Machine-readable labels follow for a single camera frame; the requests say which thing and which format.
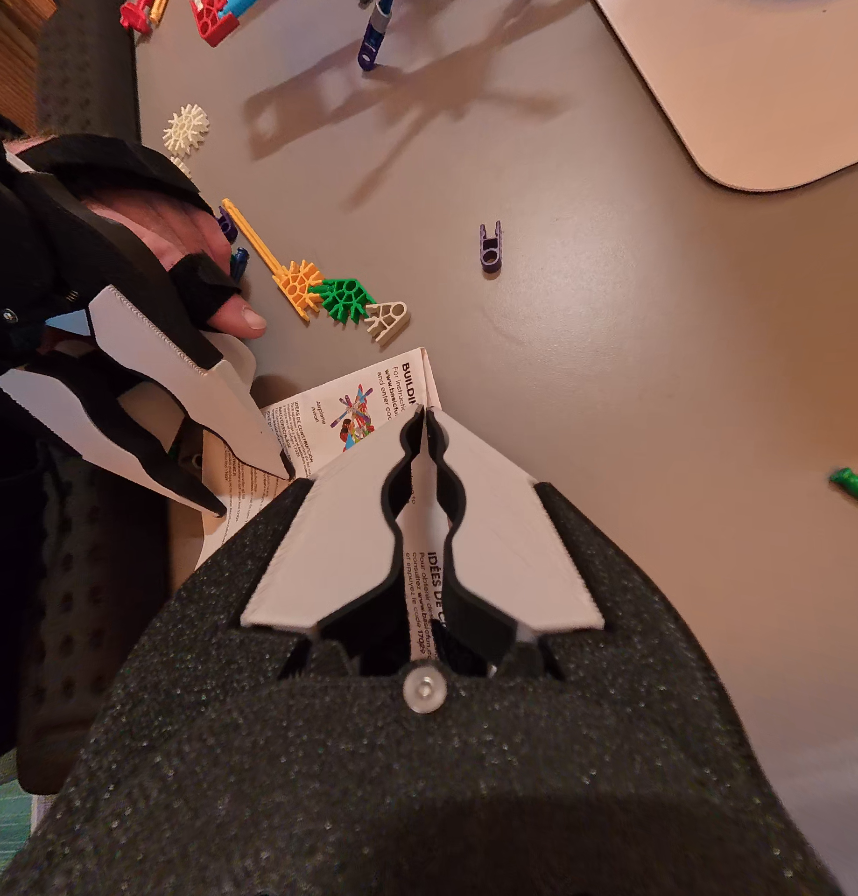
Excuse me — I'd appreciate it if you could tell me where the orange fan connector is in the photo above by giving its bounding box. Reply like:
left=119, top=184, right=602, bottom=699
left=273, top=259, right=325, bottom=323

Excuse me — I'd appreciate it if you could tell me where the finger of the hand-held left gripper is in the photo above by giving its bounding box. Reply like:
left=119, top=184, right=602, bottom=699
left=0, top=350, right=229, bottom=519
left=88, top=283, right=296, bottom=483

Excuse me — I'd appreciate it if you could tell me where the white instruction booklet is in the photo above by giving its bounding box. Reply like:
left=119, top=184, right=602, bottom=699
left=193, top=347, right=452, bottom=662

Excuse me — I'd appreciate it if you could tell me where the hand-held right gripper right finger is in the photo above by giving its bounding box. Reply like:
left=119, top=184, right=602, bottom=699
left=426, top=408, right=606, bottom=638

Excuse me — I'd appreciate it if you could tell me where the person's left hand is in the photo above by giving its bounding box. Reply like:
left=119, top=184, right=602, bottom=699
left=79, top=192, right=268, bottom=343

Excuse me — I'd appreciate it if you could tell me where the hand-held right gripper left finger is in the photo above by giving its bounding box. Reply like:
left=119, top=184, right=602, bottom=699
left=240, top=406, right=427, bottom=635

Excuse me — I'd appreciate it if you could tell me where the colourful construction toy model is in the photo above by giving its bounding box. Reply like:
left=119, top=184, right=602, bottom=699
left=120, top=0, right=402, bottom=73

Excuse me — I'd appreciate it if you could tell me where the pale grey small connector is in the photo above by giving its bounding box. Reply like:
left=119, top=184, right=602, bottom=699
left=364, top=301, right=411, bottom=346

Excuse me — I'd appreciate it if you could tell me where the white metal stand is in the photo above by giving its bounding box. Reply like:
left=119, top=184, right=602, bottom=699
left=592, top=0, right=858, bottom=192

